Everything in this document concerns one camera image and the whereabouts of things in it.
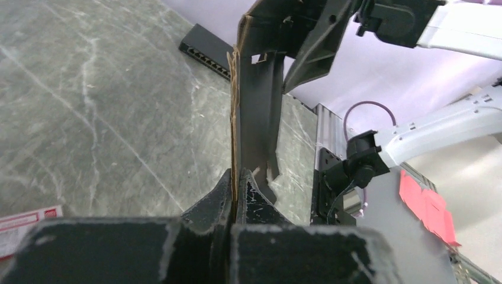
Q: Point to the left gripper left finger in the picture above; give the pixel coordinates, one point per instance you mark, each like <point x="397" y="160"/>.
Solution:
<point x="190" y="248"/>

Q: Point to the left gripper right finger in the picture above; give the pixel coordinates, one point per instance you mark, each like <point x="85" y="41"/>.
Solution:
<point x="267" y="248"/>

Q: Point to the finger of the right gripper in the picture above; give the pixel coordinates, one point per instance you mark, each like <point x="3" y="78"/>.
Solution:
<point x="318" y="29"/>

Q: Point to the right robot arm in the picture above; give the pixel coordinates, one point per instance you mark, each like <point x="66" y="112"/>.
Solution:
<point x="413" y="83"/>

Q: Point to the red white small box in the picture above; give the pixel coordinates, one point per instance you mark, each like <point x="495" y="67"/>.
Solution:
<point x="15" y="227"/>

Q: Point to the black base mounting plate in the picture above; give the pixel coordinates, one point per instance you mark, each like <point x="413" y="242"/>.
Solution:
<point x="329" y="187"/>

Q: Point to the red paper tag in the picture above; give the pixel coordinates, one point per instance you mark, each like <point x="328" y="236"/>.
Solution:
<point x="429" y="207"/>

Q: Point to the black switch box right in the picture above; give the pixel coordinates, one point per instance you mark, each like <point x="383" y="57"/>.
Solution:
<point x="208" y="49"/>

